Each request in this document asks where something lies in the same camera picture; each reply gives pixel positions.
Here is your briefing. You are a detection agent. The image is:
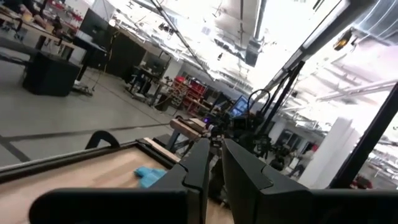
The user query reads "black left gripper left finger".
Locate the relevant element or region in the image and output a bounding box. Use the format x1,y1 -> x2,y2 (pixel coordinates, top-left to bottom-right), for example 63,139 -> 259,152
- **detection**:
149,138 -> 211,224

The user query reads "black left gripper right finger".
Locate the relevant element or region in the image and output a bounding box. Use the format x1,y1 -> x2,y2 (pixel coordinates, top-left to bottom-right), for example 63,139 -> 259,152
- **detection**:
221,138 -> 311,224

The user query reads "red storage shelf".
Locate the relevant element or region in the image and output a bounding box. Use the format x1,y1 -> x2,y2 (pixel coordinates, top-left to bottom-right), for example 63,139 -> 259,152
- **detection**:
174,76 -> 208,113

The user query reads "blue cloth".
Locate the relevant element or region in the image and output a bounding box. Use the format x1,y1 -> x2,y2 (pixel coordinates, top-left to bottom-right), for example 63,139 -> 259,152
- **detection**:
134,166 -> 168,189

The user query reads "person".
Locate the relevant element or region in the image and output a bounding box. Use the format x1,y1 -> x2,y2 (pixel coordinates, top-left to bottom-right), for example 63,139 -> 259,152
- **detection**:
287,149 -> 315,179

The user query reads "monitor with blue screen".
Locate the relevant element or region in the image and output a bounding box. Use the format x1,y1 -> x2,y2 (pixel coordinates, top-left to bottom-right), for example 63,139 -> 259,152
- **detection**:
228,95 -> 250,118

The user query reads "white column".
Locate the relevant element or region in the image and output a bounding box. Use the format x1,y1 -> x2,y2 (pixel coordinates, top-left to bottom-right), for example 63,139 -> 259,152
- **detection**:
297,116 -> 363,189

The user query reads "black floor cabinet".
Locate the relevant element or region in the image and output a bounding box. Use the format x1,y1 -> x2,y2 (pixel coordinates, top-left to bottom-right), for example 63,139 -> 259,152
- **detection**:
22,51 -> 81,97

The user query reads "dark monitor on desk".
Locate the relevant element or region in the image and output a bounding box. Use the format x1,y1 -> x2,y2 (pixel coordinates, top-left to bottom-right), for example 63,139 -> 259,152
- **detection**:
78,8 -> 110,40

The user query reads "black table edge frame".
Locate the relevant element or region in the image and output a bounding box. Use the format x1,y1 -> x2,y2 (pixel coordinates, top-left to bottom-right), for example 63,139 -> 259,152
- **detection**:
0,138 -> 182,184

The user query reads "black frame post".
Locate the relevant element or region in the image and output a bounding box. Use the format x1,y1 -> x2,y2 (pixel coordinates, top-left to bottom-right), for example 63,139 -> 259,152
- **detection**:
328,82 -> 398,190

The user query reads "black overhead frame beam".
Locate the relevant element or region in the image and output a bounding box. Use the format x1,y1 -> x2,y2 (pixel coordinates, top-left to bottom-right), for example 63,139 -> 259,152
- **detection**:
253,0 -> 377,103

